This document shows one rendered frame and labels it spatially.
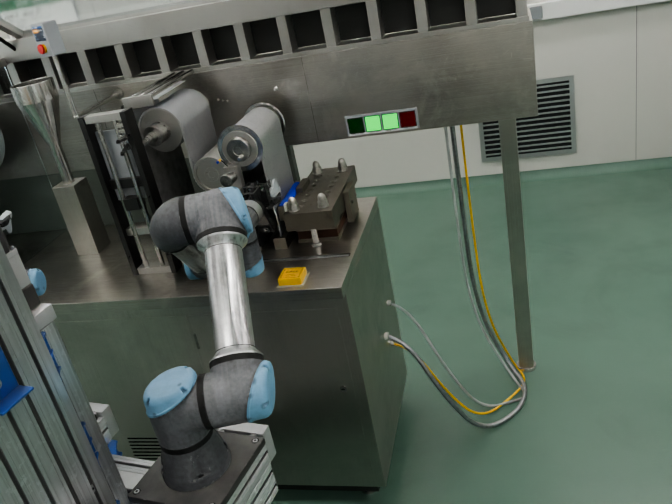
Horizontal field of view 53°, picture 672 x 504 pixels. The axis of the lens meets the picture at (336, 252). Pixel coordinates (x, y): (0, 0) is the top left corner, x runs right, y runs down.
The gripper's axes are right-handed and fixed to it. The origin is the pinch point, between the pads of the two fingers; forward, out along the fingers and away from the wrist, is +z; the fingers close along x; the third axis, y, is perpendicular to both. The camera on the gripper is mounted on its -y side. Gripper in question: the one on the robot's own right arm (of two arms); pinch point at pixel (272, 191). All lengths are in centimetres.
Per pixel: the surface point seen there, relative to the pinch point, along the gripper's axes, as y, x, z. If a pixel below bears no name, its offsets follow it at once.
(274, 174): 3.9, -0.3, 4.9
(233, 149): 16.5, 7.5, -4.2
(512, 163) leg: -16, -75, 46
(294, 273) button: -16.5, -11.0, -26.0
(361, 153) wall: -77, 30, 264
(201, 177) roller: 7.9, 21.8, -1.9
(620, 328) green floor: -109, -115, 76
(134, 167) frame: 17.0, 37.7, -12.2
